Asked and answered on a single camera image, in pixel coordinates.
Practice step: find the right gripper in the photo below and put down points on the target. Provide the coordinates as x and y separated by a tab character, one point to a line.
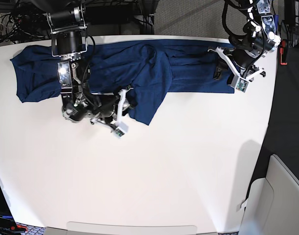
112	108

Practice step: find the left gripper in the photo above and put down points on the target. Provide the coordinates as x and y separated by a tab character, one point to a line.
239	62

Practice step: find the blue long-sleeve shirt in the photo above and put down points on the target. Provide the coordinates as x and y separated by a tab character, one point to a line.
152	67

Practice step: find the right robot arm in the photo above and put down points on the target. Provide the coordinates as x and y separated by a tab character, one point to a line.
67	23

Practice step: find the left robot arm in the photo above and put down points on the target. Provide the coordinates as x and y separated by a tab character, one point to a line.
259	38

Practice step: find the red clamp on table edge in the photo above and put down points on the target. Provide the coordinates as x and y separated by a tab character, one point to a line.
283	52

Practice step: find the white plastic bin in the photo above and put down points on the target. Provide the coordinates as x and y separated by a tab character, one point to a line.
272	207

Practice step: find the black box with red label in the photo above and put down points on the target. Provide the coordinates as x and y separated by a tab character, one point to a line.
7	225

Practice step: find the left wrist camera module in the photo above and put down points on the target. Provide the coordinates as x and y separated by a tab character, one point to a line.
240	84

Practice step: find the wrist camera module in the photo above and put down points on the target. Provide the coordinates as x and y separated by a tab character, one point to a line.
240	84
120	130

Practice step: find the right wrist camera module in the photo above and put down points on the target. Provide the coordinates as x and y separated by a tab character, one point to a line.
120	130

